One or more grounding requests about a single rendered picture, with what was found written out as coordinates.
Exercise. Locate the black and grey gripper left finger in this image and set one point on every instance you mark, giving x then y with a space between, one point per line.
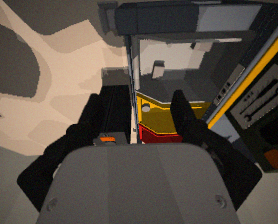
36 179

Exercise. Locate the yellow flat bar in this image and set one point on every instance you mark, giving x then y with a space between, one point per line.
262 62

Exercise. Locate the red open bin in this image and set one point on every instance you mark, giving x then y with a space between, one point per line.
149 136

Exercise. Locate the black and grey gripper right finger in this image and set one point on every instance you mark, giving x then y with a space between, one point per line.
241 174

